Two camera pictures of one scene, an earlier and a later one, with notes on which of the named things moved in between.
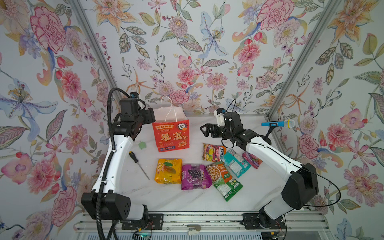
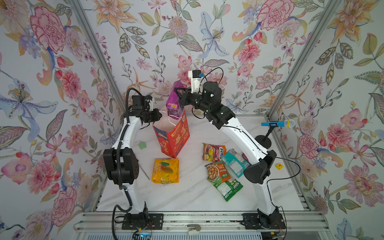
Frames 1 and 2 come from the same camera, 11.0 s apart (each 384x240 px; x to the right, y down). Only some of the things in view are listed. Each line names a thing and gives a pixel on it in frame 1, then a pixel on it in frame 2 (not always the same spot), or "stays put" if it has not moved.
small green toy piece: [142, 145] stays put
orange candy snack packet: [213, 153] stays put
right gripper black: [208, 130] → [184, 100]
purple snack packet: [195, 176] → [174, 108]
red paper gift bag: [171, 128] stays put
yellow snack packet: [168, 171] stays put
